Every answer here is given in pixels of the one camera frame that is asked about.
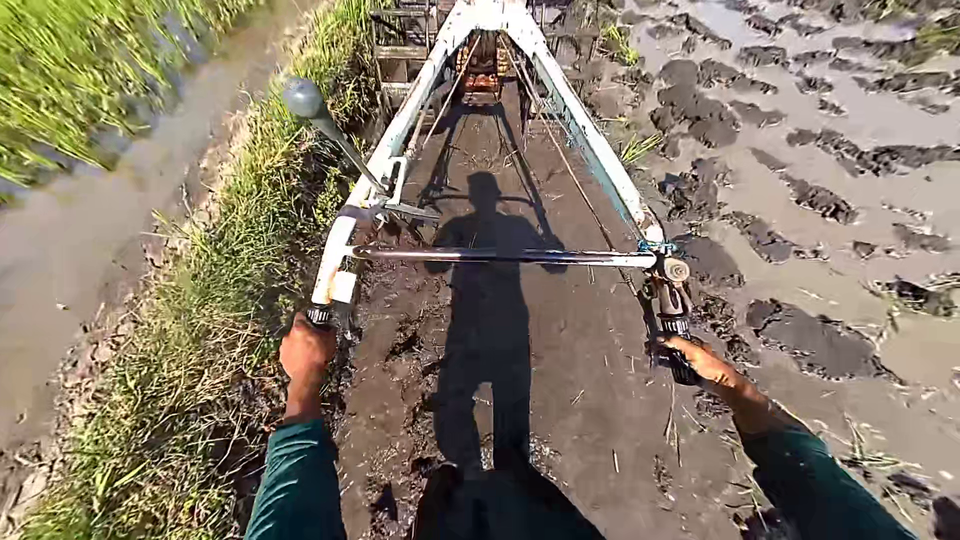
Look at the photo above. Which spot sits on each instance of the lever with grey ball knob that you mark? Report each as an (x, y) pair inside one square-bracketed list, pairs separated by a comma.
[(340, 137)]

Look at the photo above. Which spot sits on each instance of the thin rusty control rod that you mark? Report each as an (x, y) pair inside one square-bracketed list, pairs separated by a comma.
[(563, 154)]

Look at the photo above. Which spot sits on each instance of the person's left fingers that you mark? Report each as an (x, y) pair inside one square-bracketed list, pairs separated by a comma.
[(301, 324)]

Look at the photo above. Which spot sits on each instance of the strip of bank grass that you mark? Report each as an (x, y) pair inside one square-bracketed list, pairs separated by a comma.
[(217, 300)]

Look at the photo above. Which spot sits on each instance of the person's left forearm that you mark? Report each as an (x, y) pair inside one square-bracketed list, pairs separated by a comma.
[(296, 472)]

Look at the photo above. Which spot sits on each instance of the person's legs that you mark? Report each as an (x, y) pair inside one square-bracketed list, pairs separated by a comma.
[(499, 510)]

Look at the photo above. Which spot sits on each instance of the green rice plants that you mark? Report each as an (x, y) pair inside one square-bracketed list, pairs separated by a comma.
[(75, 75)]

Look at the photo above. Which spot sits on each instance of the person's right thumb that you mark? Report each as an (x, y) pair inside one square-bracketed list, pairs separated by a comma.
[(682, 347)]

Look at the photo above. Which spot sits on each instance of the rusty red machine part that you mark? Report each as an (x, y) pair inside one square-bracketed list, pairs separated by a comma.
[(480, 79)]

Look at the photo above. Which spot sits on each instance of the metal cage wheel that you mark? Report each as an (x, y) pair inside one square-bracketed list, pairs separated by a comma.
[(561, 34), (401, 53)]

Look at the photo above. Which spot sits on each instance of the person's right forearm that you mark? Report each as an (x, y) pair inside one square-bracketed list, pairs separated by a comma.
[(810, 469)]

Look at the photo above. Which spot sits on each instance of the person's left hand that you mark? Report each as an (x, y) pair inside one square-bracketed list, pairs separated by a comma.
[(306, 350)]

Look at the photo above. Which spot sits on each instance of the person's right hand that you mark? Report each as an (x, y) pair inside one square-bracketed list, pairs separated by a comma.
[(711, 365)]

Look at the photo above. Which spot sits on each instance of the small green grass tuft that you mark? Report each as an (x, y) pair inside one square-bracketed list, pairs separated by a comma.
[(637, 148)]

